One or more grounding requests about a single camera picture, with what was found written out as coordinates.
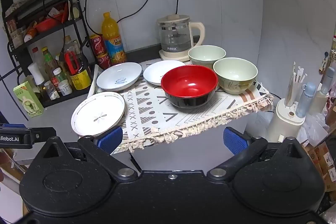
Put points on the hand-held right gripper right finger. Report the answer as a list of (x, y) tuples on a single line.
[(235, 142)]

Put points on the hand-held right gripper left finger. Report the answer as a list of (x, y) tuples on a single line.
[(111, 139)]

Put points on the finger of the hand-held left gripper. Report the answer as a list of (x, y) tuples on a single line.
[(42, 134)]

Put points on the white flower pattern plate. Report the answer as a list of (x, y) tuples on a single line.
[(97, 113)]

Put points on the large white blue-rimmed plate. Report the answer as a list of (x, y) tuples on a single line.
[(118, 75)]

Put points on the pale green printed bowl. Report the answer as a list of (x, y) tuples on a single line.
[(235, 74)]

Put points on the red and black bowl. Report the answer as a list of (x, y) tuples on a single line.
[(189, 87)]

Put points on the small white printed plate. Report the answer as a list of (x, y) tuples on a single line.
[(157, 73)]

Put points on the plain pale green bowl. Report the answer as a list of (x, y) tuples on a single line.
[(207, 54)]

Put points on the person's left hand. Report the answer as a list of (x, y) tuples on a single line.
[(3, 165)]

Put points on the green cardboard box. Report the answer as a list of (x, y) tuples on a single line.
[(27, 99)]

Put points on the patterned fringed table cloth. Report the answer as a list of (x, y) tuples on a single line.
[(147, 115)]

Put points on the small white box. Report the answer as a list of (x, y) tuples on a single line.
[(51, 91)]

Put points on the white-capped seasoning jar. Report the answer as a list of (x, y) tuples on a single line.
[(65, 88)]

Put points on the cream utensil holder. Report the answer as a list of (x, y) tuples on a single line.
[(284, 124)]

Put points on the small red label bottle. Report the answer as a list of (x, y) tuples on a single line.
[(59, 75)]

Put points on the white-capped squeeze bottle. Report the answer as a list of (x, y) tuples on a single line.
[(36, 73)]

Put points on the green label yellow-capped bottle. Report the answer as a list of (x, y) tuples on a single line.
[(50, 62)]

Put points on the red drink can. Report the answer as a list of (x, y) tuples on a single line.
[(97, 44), (103, 61)]

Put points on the red-capped oil bottle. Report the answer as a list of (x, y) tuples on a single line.
[(38, 56)]

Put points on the blue-grey thermos bottle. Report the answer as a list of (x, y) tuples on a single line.
[(305, 100)]

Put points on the bundle of wrapped chopsticks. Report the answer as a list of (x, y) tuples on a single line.
[(295, 85)]

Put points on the cardboard boxes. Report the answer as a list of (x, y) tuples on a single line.
[(319, 161)]

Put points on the black metal shelf rack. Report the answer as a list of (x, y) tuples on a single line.
[(47, 37)]

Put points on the orange juice bottle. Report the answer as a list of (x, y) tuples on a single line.
[(113, 40)]

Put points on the cream and blue bottle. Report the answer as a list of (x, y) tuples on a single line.
[(324, 92)]

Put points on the cream kettle base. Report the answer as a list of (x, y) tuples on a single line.
[(170, 56)]

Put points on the red plastic basin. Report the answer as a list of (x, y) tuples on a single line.
[(50, 23)]

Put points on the glass electric kettle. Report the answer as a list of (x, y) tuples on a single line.
[(176, 35)]

